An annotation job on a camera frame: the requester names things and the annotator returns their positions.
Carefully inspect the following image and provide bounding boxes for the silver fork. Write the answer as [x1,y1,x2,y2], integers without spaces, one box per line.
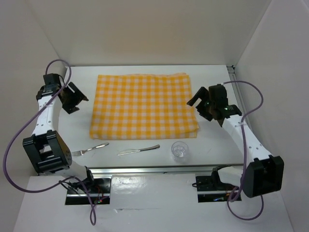
[71,143,109,157]

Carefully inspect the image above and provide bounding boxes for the yellow white checkered cloth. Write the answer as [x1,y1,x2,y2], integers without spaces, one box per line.
[89,73,199,140]

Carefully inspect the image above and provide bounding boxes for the silver table knife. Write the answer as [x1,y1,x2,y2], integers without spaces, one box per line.
[117,145,160,156]

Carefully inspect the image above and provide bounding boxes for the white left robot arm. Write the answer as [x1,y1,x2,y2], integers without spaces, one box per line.
[23,82,95,193]

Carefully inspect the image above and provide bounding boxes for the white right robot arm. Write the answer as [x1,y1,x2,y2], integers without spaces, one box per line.
[58,75,271,179]

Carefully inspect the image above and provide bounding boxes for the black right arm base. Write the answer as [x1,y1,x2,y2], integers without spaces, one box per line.
[192,171,235,203]

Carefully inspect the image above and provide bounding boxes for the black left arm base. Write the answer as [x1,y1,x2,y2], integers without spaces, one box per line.
[65,177,112,205]

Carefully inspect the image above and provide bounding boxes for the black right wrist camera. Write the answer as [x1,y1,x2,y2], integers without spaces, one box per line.
[208,84,227,101]

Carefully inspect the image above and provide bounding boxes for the aluminium side rail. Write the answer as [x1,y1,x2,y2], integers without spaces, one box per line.
[226,64,244,107]

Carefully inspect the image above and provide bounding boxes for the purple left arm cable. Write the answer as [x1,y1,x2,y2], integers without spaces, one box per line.
[2,59,97,226]

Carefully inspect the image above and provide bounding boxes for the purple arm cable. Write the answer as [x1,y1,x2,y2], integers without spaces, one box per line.
[2,59,97,226]
[222,81,264,220]

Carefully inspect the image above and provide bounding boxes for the aluminium table edge rail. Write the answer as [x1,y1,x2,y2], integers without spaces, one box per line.
[89,164,242,177]

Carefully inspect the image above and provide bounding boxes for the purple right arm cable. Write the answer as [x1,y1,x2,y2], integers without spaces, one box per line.
[222,81,264,220]

